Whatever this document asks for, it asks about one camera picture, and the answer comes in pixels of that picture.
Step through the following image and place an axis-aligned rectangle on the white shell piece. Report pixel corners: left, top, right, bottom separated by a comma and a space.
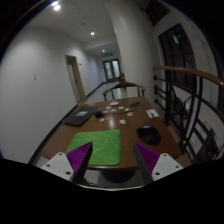
119, 119, 127, 124

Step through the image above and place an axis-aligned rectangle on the green mouse pad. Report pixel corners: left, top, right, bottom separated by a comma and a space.
66, 129, 121, 166

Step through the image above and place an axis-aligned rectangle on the black computer mouse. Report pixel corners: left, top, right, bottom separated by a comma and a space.
137, 126, 161, 145

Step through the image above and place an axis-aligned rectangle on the wooden chair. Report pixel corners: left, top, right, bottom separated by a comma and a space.
103, 81, 146, 101

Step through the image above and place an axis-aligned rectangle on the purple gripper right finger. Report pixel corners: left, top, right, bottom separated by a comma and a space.
133, 142, 185, 185

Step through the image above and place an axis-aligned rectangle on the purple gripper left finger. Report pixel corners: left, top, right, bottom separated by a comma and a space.
40, 141, 94, 185

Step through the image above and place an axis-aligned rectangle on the small black box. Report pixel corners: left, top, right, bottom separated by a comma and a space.
95, 111, 103, 118

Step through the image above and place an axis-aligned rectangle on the dark grey laptop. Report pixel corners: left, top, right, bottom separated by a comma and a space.
63, 106, 99, 127

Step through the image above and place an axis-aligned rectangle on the green exit sign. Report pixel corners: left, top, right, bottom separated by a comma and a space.
105, 53, 113, 57

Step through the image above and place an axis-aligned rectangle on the wooden handrail with metal railing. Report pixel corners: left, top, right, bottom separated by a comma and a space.
154, 66, 224, 163

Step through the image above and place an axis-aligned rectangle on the glass double door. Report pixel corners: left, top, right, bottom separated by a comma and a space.
103, 59, 121, 82

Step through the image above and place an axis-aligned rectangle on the white paper card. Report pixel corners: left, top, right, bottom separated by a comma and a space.
146, 109, 159, 118

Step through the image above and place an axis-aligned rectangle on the beige side door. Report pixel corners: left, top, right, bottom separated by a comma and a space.
65, 55, 86, 105

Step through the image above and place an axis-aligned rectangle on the black cable bundle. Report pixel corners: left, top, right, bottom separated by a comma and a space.
127, 101, 143, 109

